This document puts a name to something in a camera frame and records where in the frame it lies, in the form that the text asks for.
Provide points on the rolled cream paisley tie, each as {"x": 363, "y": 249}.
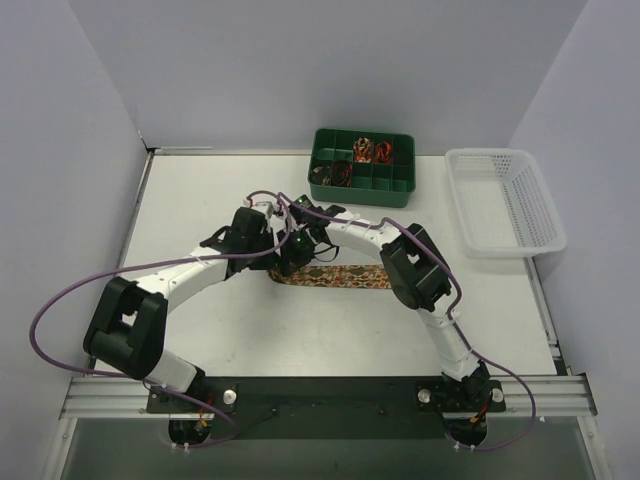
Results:
{"x": 363, "y": 150}

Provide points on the rolled orange black tie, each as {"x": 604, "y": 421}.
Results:
{"x": 383, "y": 153}

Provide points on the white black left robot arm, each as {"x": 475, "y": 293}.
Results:
{"x": 127, "y": 330}

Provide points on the paisley patterned necktie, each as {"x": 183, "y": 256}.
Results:
{"x": 336, "y": 276}

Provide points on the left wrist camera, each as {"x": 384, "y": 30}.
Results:
{"x": 269, "y": 209}

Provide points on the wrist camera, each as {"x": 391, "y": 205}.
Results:
{"x": 302, "y": 203}
{"x": 269, "y": 209}

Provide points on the aluminium front rail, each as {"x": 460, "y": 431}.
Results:
{"x": 113, "y": 398}

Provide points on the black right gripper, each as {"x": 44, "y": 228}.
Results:
{"x": 304, "y": 220}

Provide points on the rolled dark brown tie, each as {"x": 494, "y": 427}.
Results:
{"x": 321, "y": 175}

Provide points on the rolled red black tie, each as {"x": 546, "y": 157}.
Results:
{"x": 341, "y": 173}

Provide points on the white perforated plastic basket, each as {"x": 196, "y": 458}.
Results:
{"x": 504, "y": 207}

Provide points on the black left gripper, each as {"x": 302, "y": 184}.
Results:
{"x": 247, "y": 234}

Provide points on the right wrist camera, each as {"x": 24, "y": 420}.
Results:
{"x": 302, "y": 203}

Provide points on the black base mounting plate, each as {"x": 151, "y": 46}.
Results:
{"x": 327, "y": 408}

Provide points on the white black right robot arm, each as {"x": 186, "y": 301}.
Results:
{"x": 416, "y": 271}

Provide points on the green compartment organizer box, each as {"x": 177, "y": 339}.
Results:
{"x": 378, "y": 185}

